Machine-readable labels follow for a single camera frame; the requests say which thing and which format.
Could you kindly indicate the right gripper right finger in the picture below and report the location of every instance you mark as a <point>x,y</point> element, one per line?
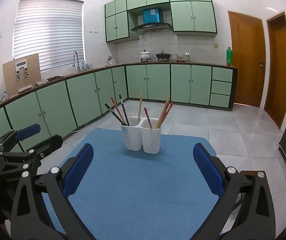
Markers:
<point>244,209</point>

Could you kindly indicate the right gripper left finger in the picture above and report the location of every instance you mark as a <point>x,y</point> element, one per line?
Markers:
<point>29,216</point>

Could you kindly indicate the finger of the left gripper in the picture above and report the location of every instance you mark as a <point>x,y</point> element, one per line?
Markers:
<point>23,134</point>
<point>42,150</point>

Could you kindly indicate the black chopstick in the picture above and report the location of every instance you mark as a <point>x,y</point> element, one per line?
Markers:
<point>115,115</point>
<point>124,110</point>

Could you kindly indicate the plain bamboo chopstick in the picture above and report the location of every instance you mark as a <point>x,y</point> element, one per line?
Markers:
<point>163,112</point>
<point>140,106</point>

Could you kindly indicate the red patterned bamboo chopstick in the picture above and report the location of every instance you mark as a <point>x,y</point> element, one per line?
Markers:
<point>163,114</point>

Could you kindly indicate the green lower kitchen cabinets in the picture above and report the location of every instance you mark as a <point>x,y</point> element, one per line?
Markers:
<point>63,105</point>

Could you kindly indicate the cardboard sheet with device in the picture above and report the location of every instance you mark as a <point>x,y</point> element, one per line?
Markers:
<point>21,73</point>

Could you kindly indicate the blue table mat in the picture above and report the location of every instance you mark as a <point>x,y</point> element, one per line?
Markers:
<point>135,195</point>

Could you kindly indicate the chrome sink faucet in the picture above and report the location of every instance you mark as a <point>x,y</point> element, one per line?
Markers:
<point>76,62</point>

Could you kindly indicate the white twin utensil holder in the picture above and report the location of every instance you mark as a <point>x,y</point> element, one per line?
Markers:
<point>139,135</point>

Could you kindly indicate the window blind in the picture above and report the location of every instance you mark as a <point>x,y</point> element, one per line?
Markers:
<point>53,29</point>

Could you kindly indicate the steel kettle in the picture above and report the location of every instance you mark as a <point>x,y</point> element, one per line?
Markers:
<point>110,60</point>

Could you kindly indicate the white cooking pot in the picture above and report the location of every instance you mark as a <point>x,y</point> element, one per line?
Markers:
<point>145,56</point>

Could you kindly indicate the brown wooden door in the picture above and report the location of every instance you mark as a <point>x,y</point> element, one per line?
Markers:
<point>248,56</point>
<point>275,104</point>

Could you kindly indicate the green bottle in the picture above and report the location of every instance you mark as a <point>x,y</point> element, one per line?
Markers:
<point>229,56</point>

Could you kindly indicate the black wok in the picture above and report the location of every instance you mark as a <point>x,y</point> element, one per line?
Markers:
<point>163,56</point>

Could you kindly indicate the glass jars on counter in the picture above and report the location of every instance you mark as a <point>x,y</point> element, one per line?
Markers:
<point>185,57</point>

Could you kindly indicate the black range hood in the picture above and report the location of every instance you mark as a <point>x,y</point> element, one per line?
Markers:
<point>152,21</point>

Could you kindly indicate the green upper wall cabinets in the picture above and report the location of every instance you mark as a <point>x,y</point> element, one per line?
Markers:
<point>187,17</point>

